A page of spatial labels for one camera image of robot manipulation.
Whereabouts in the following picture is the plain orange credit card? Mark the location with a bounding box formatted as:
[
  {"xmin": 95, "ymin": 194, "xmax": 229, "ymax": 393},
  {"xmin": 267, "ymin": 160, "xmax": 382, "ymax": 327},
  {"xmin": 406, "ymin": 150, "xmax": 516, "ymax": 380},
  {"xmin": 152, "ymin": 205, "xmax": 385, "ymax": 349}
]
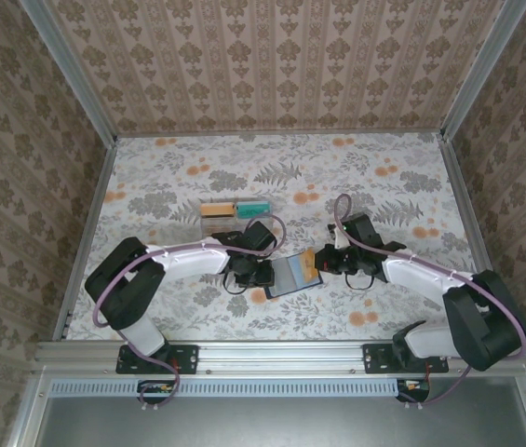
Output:
[{"xmin": 299, "ymin": 248, "xmax": 318, "ymax": 284}]

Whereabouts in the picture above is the navy blue card holder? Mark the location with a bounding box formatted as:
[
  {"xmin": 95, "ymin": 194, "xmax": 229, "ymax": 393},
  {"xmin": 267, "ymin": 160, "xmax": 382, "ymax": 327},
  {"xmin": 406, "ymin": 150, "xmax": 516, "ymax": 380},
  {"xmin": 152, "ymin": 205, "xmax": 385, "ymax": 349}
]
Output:
[{"xmin": 263, "ymin": 250, "xmax": 325, "ymax": 301}]

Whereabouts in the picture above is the teal card with dark print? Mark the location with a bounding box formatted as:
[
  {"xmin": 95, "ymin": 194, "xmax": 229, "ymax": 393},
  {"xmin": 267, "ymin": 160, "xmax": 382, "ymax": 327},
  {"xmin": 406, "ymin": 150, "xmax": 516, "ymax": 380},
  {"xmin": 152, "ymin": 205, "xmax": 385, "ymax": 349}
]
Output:
[{"xmin": 236, "ymin": 200, "xmax": 272, "ymax": 220}]

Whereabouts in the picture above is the clear acrylic card organizer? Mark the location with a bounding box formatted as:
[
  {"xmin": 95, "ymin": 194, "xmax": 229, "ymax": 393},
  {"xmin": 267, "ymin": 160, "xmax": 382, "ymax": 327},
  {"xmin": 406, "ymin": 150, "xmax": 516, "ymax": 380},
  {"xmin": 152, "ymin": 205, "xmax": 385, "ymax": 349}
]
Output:
[{"xmin": 199, "ymin": 199, "xmax": 276, "ymax": 239}]

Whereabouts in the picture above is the orange card with brown stripe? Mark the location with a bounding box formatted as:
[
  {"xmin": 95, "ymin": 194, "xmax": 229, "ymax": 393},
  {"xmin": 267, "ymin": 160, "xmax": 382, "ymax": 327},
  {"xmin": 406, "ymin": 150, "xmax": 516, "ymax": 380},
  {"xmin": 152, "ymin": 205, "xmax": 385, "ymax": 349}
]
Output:
[{"xmin": 200, "ymin": 202, "xmax": 236, "ymax": 218}]

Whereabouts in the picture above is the grey metal sheet panel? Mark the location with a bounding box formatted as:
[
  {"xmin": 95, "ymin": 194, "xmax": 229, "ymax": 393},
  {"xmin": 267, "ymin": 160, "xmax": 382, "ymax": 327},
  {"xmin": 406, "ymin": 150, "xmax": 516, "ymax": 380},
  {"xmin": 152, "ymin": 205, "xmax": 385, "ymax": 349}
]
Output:
[{"xmin": 34, "ymin": 395, "xmax": 526, "ymax": 447}]

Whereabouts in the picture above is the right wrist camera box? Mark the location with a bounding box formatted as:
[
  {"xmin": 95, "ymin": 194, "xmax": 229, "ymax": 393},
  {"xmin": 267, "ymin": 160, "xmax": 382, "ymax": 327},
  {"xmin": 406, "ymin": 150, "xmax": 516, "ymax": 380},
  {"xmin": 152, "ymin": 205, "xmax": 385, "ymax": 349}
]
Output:
[{"xmin": 326, "ymin": 222, "xmax": 351, "ymax": 249}]

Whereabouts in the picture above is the thin black right camera cable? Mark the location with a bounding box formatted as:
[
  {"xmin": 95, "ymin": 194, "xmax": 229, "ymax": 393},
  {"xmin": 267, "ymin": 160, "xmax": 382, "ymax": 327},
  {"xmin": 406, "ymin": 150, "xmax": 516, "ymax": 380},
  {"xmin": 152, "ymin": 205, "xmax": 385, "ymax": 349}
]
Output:
[{"xmin": 344, "ymin": 272, "xmax": 376, "ymax": 291}]

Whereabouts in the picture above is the thin black camera cable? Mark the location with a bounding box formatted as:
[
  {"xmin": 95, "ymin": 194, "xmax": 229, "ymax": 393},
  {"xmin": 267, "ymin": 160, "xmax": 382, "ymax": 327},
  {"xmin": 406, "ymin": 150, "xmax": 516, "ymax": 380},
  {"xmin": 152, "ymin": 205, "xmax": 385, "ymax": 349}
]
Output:
[
  {"xmin": 223, "ymin": 272, "xmax": 250, "ymax": 295},
  {"xmin": 344, "ymin": 272, "xmax": 376, "ymax": 291}
]

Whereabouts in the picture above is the thin black left camera cable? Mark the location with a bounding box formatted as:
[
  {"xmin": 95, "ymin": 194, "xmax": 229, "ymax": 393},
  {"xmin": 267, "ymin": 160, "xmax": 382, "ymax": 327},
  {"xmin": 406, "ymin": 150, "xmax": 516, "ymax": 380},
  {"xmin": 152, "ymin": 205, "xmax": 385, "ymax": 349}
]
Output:
[{"xmin": 223, "ymin": 272, "xmax": 250, "ymax": 295}]

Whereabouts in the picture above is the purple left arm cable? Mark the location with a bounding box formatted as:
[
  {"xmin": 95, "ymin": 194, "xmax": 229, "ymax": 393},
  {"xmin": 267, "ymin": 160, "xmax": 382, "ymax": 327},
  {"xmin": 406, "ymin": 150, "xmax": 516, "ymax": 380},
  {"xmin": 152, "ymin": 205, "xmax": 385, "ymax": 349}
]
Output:
[{"xmin": 93, "ymin": 216, "xmax": 288, "ymax": 412}]

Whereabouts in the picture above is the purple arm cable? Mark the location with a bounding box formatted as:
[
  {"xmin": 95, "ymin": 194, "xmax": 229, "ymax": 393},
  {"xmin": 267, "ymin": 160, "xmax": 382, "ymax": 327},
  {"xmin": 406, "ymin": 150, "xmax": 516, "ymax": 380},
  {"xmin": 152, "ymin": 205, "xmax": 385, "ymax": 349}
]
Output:
[
  {"xmin": 333, "ymin": 194, "xmax": 526, "ymax": 407},
  {"xmin": 93, "ymin": 216, "xmax": 288, "ymax": 412}
]

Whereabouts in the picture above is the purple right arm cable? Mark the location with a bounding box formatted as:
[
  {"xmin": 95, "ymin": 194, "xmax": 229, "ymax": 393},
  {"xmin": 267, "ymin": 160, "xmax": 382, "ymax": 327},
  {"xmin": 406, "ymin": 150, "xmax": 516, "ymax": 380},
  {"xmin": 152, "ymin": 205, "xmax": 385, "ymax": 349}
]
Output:
[{"xmin": 333, "ymin": 194, "xmax": 526, "ymax": 407}]

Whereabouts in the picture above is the aluminium front frame rail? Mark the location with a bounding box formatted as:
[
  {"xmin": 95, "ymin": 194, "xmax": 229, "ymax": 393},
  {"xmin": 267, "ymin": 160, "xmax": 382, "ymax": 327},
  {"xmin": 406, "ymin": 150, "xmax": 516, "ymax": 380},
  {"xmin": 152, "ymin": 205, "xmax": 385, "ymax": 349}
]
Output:
[{"xmin": 34, "ymin": 339, "xmax": 526, "ymax": 377}]

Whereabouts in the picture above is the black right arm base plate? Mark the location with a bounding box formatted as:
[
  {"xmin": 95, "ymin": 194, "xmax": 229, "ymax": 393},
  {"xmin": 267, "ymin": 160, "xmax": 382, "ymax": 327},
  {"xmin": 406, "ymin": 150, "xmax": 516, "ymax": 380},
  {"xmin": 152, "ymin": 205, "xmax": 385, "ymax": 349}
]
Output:
[{"xmin": 362, "ymin": 343, "xmax": 450, "ymax": 375}]

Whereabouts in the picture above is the grey slotted cable duct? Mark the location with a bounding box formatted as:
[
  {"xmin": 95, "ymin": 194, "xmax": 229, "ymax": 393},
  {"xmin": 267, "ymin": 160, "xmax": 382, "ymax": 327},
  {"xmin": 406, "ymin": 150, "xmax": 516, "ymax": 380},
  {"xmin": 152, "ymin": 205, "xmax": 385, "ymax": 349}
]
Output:
[{"xmin": 50, "ymin": 377, "xmax": 401, "ymax": 398}]

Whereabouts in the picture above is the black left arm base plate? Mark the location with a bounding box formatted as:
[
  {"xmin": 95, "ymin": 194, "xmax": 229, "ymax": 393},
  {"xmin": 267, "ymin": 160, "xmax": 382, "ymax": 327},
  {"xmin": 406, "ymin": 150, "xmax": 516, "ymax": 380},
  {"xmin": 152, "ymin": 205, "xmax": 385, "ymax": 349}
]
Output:
[{"xmin": 115, "ymin": 343, "xmax": 199, "ymax": 375}]

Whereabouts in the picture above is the aluminium back rail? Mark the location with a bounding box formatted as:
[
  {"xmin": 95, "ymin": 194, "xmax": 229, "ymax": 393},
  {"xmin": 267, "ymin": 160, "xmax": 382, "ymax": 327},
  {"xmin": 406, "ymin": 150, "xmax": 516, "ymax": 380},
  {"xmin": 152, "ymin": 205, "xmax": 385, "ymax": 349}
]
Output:
[{"xmin": 114, "ymin": 129, "xmax": 445, "ymax": 140}]

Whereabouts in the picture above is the aluminium side rail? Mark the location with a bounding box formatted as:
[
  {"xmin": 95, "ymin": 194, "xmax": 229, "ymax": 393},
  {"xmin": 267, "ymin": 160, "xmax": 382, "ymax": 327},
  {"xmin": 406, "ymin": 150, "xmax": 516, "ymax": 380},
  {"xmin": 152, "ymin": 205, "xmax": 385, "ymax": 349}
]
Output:
[
  {"xmin": 63, "ymin": 139, "xmax": 118, "ymax": 341},
  {"xmin": 438, "ymin": 134, "xmax": 518, "ymax": 340}
]

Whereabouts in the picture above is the aluminium corner post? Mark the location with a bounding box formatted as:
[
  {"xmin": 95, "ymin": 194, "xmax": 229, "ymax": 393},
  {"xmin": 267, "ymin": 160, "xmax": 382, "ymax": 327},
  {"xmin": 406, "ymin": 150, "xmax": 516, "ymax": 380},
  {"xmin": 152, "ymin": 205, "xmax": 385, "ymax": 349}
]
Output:
[
  {"xmin": 19, "ymin": 0, "xmax": 119, "ymax": 146},
  {"xmin": 441, "ymin": 0, "xmax": 526, "ymax": 141}
]

